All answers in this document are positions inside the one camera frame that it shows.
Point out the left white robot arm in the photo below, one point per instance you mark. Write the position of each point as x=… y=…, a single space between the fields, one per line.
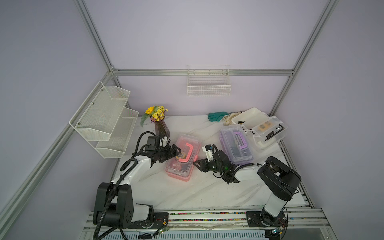
x=115 y=207

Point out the beige work glove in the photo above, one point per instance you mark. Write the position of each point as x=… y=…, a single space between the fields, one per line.
x=228 y=118

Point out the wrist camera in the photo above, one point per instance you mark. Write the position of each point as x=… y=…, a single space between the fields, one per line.
x=155 y=143
x=208 y=150

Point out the purple toolbox with clear lid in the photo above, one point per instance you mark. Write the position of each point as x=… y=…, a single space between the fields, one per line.
x=235 y=144

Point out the white toolbox with clear lid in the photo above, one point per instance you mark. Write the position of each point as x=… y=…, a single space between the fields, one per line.
x=257 y=125

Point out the white wire wall basket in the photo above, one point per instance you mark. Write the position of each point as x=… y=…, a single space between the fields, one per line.
x=208 y=81

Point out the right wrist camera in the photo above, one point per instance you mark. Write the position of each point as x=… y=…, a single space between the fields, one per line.
x=208 y=150

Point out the pink toolbox with clear lid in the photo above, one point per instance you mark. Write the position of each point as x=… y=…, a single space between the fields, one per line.
x=181 y=166

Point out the white mesh two-tier shelf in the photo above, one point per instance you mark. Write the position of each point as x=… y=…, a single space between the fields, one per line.
x=105 y=121

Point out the green work glove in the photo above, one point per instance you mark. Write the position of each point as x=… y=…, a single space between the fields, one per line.
x=217 y=116

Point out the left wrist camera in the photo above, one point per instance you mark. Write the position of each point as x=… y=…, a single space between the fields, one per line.
x=155 y=143

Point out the glass vase with yellow flowers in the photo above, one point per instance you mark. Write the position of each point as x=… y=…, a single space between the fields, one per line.
x=157 y=116

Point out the yellow tape measure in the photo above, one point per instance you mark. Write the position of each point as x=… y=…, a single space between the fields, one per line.
x=181 y=156

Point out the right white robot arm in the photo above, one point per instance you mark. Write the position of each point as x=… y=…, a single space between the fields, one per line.
x=282 y=181

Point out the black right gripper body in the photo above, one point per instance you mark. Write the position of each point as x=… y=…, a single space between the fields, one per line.
x=213 y=166

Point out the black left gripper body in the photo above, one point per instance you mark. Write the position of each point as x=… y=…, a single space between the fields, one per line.
x=164 y=154

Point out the black hex key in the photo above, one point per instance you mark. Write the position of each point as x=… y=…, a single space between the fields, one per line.
x=270 y=135

